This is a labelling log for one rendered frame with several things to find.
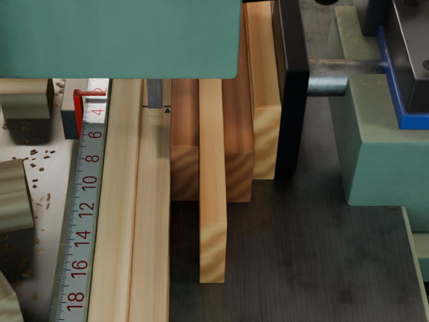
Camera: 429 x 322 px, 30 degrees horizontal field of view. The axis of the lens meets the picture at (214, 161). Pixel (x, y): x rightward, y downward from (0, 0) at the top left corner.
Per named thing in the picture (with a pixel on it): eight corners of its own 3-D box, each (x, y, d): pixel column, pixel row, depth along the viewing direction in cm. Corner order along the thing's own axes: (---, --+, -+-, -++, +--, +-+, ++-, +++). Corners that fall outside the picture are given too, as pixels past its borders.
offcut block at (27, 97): (55, 91, 75) (50, 64, 72) (50, 119, 72) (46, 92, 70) (9, 91, 74) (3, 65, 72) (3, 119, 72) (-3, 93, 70)
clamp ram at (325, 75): (384, 172, 54) (411, 70, 47) (274, 172, 54) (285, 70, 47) (364, 84, 60) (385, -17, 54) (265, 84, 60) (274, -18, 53)
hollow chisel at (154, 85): (162, 108, 51) (159, 47, 48) (148, 108, 51) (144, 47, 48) (162, 99, 52) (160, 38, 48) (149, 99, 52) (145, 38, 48)
